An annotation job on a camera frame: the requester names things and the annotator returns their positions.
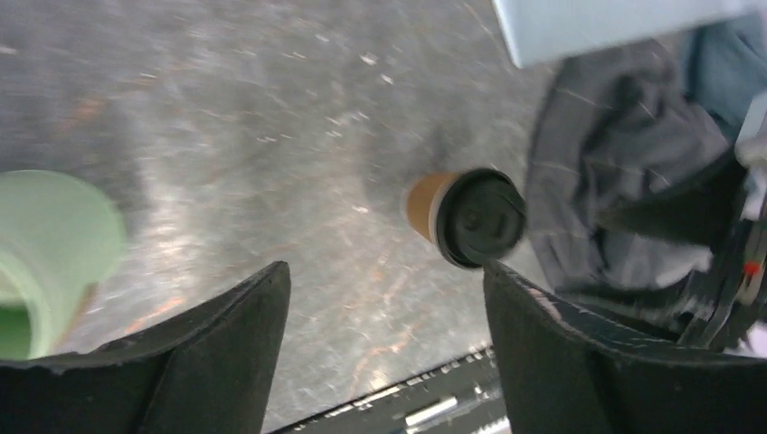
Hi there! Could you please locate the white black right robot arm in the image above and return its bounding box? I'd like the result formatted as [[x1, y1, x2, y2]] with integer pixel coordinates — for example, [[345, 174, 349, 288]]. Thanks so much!
[[599, 93, 766, 350]]

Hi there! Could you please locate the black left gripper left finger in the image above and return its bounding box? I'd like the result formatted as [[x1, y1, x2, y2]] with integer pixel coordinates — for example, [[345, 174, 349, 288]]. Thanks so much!
[[1, 261, 291, 433]]

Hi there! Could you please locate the black plastic cup lid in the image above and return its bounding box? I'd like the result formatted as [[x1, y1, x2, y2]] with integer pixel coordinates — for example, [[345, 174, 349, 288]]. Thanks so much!
[[430, 167, 526, 269]]

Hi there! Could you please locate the light blue paper bag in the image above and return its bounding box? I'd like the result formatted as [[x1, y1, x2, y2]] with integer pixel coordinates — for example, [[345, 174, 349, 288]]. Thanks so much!
[[492, 0, 766, 69]]

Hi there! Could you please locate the dark grey checked cloth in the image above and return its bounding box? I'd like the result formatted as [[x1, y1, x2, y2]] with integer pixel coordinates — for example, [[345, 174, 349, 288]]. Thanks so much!
[[526, 40, 729, 291]]

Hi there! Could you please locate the teal blue cloth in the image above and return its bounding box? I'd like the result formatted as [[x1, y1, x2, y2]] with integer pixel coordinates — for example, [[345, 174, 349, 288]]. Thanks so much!
[[679, 13, 766, 142]]

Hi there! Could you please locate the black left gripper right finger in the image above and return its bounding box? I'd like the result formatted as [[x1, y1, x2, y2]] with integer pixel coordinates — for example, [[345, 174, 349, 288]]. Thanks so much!
[[483, 261, 766, 433]]

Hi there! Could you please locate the brown paper coffee cup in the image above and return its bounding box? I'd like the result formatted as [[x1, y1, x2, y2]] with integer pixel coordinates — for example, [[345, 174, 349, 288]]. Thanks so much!
[[405, 172, 459, 244]]

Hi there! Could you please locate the green cup holder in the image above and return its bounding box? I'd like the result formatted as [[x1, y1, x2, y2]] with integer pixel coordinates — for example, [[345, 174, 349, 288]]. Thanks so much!
[[1, 170, 127, 360]]

